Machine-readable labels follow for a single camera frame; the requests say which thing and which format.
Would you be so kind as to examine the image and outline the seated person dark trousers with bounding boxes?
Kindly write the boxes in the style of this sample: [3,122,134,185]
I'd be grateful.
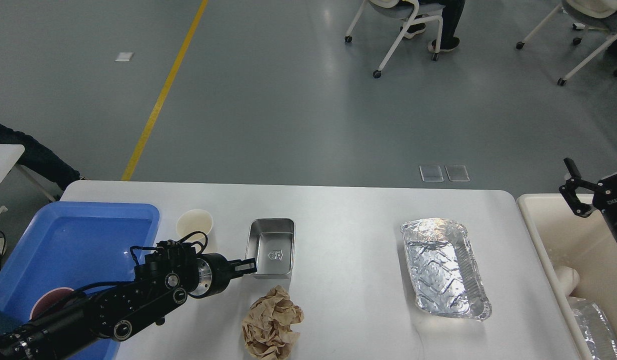
[403,0,466,53]

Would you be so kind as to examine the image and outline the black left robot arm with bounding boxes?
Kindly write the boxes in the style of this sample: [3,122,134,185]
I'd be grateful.
[0,235,258,360]

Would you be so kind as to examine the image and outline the steel rectangular container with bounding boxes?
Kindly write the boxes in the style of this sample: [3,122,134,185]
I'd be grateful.
[246,218,295,280]

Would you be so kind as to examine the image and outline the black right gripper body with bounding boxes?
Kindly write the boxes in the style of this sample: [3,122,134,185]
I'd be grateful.
[592,172,617,243]

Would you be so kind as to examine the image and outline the white side table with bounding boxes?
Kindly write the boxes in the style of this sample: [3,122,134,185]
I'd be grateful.
[0,144,25,184]

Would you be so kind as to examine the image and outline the blue plastic tray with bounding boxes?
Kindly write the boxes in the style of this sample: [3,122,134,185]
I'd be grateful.
[0,202,160,334]

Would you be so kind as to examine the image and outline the white cup in bin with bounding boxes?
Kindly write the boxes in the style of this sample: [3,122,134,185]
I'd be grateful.
[553,265,581,297]

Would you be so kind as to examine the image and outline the foil tray in bin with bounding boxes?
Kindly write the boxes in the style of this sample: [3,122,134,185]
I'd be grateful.
[567,296,617,360]

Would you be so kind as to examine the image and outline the cream paper cup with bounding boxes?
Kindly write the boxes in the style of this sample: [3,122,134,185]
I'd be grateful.
[175,208,218,254]

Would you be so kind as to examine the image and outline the white chair at right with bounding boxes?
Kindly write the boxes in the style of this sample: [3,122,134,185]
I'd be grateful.
[515,0,617,86]

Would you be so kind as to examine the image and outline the cream plastic bin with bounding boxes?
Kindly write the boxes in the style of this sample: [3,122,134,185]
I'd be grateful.
[517,193,617,360]

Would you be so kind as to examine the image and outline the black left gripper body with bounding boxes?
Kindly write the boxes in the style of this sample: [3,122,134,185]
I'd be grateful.
[189,253,235,299]

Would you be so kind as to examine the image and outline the aluminium foil tray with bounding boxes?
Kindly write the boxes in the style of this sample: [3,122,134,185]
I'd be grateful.
[400,218,492,322]

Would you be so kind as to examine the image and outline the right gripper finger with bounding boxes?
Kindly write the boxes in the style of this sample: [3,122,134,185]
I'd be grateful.
[558,157,597,218]

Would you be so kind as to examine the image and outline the crumpled brown paper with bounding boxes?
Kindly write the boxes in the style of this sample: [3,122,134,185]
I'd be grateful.
[241,285,305,360]

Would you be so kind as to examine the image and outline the pink mug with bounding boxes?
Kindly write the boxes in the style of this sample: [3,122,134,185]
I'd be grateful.
[29,287,75,321]

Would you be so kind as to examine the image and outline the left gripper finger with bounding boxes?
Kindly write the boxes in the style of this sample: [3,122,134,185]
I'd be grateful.
[230,258,258,279]

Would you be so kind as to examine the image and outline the white office chair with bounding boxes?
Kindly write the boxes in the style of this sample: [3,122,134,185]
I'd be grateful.
[343,0,445,79]

